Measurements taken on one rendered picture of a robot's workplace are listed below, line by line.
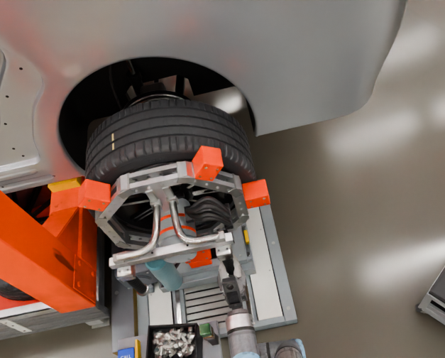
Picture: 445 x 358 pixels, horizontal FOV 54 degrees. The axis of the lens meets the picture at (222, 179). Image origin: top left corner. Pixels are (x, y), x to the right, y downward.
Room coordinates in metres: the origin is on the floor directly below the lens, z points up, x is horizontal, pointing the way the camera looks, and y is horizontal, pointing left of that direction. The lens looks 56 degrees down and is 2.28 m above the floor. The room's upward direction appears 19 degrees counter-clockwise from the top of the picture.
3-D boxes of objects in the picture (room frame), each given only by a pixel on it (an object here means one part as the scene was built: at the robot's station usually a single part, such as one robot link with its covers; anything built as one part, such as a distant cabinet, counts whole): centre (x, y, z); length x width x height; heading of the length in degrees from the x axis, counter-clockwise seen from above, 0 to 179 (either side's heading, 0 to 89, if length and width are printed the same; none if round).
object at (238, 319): (0.42, 0.09, 0.81); 0.10 x 0.05 x 0.09; 83
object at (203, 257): (0.91, 0.21, 0.48); 0.16 x 0.12 x 0.17; 173
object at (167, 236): (0.80, 0.22, 0.85); 0.21 x 0.14 x 0.14; 173
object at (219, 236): (0.74, 0.13, 1.03); 0.19 x 0.18 x 0.11; 173
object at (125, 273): (0.69, 0.41, 0.93); 0.09 x 0.05 x 0.05; 173
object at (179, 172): (0.87, 0.21, 0.85); 0.54 x 0.07 x 0.54; 83
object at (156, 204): (0.77, 0.32, 1.03); 0.19 x 0.18 x 0.11; 173
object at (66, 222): (1.19, 0.71, 0.69); 0.52 x 0.17 x 0.35; 173
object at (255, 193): (0.84, -0.10, 0.85); 0.09 x 0.08 x 0.07; 83
